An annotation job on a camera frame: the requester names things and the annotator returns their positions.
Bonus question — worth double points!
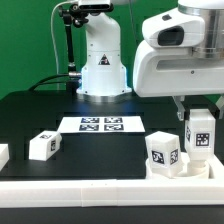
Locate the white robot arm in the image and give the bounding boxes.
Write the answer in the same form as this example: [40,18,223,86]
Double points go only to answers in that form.
[78,0,224,120]

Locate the white front fence bar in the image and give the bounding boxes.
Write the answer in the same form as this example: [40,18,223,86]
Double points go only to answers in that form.
[0,179,224,208]

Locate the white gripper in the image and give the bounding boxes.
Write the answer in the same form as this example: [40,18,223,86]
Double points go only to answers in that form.
[133,9,224,121]

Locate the white marker sheet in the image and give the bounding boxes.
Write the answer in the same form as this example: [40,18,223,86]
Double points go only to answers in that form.
[58,116,145,133]

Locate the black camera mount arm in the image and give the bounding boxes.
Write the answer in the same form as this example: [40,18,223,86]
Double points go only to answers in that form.
[59,4,88,95]

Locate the white left fence bar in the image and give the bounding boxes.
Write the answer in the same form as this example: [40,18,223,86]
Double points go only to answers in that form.
[0,144,9,171]

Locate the black cables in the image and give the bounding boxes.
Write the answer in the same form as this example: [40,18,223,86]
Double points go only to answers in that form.
[27,73,73,92]

